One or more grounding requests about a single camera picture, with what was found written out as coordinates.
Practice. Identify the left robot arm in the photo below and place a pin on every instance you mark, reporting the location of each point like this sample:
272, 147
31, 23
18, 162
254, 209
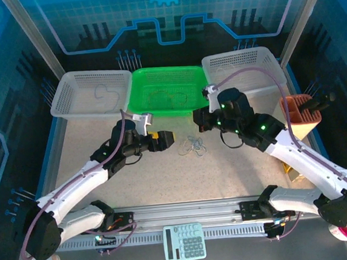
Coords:
72, 187

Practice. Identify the green plastic basket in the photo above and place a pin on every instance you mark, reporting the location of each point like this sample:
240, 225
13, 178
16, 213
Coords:
162, 76

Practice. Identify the black marker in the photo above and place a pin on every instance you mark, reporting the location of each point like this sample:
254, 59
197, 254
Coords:
317, 103

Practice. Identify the white plastic basket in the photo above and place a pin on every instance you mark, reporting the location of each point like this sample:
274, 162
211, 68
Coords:
78, 83
246, 59

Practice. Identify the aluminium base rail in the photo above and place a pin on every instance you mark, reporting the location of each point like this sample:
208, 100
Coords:
183, 209

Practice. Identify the aluminium frame post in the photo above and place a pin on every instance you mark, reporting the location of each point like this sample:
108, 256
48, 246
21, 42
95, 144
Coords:
300, 12
33, 35

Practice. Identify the beige pen holder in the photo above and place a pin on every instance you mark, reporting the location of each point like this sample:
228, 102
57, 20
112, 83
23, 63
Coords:
303, 124

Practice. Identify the light blue calculator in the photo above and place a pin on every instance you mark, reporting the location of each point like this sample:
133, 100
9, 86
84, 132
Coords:
185, 243

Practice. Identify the yellow foil packet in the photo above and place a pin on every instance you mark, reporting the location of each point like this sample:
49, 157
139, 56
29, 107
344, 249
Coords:
292, 172

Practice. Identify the white cup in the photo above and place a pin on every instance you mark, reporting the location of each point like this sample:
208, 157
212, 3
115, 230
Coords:
336, 233

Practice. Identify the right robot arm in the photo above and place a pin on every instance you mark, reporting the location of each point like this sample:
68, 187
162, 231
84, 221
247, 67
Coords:
310, 166

